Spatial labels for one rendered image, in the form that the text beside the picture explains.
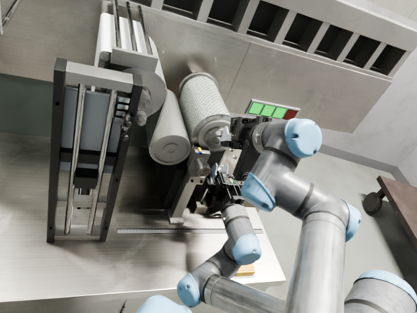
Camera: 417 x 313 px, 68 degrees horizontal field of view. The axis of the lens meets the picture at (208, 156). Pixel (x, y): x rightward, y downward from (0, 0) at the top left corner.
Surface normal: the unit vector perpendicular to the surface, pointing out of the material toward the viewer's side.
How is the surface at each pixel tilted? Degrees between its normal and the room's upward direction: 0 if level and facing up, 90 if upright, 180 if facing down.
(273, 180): 47
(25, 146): 0
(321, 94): 90
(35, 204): 0
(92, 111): 90
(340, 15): 90
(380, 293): 24
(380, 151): 90
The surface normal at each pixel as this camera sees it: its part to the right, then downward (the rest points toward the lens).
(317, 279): -0.04, -0.89
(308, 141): 0.40, 0.04
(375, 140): 0.02, 0.63
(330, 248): 0.28, -0.79
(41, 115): 0.23, 0.67
